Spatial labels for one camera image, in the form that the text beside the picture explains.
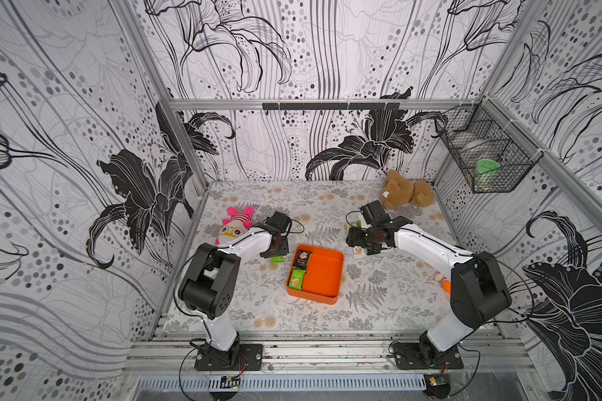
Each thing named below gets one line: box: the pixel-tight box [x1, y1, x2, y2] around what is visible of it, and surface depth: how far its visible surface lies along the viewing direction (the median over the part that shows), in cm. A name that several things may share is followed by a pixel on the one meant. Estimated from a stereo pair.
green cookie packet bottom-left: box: [288, 269, 307, 291], surface depth 88 cm
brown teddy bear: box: [379, 169, 435, 210], surface depth 106 cm
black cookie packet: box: [292, 248, 312, 270], surface depth 92 cm
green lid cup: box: [474, 157, 501, 189], surface depth 81 cm
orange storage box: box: [285, 243, 345, 305], surface depth 88 cm
